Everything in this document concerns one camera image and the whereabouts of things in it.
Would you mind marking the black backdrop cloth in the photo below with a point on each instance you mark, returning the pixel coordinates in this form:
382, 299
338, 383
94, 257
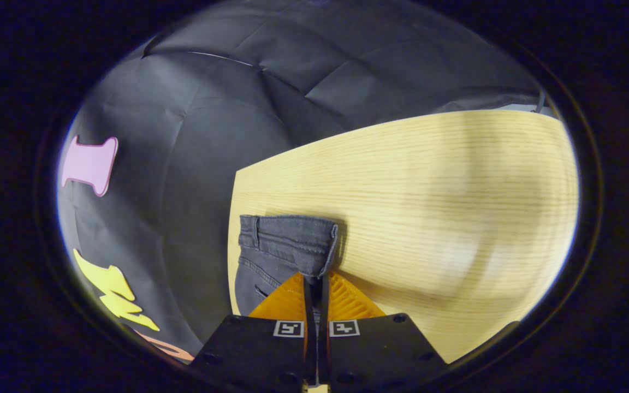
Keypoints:
211, 136

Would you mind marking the dark grey jeans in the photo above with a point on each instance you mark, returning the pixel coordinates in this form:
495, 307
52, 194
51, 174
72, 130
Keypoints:
282, 245

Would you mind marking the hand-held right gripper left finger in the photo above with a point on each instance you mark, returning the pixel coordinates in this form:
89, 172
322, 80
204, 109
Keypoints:
254, 349

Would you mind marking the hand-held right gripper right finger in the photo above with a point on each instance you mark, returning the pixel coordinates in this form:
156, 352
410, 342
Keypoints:
380, 349

